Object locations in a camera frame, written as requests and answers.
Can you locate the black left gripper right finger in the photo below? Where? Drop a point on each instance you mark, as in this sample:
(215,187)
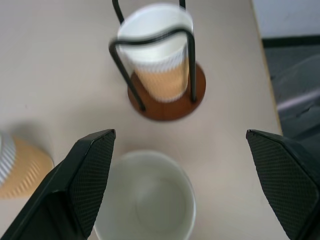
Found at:
(285,180)

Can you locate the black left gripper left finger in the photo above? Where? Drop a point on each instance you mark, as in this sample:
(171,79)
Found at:
(75,190)

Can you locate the ribbed white orange paper cup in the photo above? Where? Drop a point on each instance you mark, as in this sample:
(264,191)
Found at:
(147,195)
(160,62)
(22,172)

